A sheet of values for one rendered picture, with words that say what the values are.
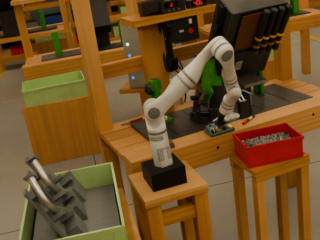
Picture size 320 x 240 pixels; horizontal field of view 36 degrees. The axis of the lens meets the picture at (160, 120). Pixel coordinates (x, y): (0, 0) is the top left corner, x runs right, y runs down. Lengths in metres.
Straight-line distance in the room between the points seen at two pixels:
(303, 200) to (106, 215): 1.13
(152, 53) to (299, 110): 0.97
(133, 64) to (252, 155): 1.06
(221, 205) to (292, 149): 1.33
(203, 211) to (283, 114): 0.88
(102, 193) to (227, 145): 0.79
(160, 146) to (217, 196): 1.69
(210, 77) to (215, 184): 1.44
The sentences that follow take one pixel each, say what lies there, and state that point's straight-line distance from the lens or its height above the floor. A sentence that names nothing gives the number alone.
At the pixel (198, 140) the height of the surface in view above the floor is 0.90.
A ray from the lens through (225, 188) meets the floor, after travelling 4.07.
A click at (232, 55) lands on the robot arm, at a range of 2.25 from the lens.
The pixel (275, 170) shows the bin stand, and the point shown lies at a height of 0.78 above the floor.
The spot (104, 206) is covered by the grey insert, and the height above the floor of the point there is 0.85.
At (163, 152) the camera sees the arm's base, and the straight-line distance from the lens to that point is 2.34.
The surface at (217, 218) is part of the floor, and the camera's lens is 3.68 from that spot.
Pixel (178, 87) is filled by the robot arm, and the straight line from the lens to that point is 2.23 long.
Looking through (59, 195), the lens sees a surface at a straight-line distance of 2.17.
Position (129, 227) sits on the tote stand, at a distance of 2.24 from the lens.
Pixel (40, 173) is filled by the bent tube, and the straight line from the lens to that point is 2.11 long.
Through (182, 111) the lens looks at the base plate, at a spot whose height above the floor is 0.90.
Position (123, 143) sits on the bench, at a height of 0.88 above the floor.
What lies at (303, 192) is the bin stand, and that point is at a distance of 2.79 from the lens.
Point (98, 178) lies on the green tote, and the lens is 2.50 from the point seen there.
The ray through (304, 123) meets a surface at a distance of 3.08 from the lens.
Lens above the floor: 1.97
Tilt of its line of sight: 20 degrees down
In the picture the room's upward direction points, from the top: 8 degrees counter-clockwise
